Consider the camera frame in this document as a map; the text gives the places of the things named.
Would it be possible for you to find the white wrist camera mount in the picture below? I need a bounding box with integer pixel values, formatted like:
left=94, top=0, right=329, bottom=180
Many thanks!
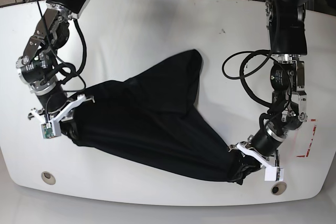
left=28, top=94, right=95, bottom=139
left=228, top=142, right=284, bottom=182

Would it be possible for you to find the black T-shirt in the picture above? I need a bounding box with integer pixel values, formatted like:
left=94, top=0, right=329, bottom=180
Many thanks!
left=60, top=48, right=260, bottom=186

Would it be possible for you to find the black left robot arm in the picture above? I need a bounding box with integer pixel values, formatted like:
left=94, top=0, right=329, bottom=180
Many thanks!
left=229, top=0, right=308, bottom=182

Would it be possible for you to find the red tape rectangle marker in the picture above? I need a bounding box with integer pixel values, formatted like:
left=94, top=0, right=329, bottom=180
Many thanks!
left=295, top=119, right=318, bottom=158

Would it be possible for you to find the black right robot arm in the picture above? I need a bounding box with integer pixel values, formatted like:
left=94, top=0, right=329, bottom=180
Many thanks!
left=16, top=0, right=94, bottom=139

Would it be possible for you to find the left table grommet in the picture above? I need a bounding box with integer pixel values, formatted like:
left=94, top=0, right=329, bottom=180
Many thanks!
left=41, top=172, right=56, bottom=185

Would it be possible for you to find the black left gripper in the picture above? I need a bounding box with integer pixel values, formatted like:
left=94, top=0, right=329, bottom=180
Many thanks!
left=230, top=128, right=285, bottom=185

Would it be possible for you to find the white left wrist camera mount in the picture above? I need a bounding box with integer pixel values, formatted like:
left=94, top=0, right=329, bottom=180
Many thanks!
left=228, top=142, right=284, bottom=182

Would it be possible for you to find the right table grommet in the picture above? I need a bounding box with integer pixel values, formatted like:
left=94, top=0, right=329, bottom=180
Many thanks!
left=271, top=182, right=287, bottom=196

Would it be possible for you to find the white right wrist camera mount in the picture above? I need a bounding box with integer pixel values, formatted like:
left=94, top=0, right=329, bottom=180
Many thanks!
left=28, top=94, right=95, bottom=139

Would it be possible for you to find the table grommet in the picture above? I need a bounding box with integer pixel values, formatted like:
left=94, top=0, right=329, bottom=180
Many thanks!
left=271, top=182, right=287, bottom=196
left=41, top=172, right=56, bottom=185

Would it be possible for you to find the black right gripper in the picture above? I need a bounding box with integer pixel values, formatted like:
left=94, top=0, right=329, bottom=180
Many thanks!
left=36, top=87, right=78, bottom=143

